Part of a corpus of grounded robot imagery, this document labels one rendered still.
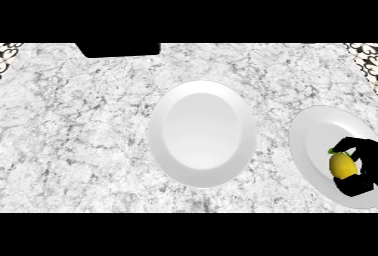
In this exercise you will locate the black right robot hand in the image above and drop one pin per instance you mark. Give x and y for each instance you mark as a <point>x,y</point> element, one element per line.
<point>365,153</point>

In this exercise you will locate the yellow lemon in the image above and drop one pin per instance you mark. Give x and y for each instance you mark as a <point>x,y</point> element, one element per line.
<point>342,165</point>

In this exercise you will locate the white oval plate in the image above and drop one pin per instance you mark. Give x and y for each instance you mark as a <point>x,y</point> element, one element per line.
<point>315,146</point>
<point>202,134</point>

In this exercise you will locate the black appliance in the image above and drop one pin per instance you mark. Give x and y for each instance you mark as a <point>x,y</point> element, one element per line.
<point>120,49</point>

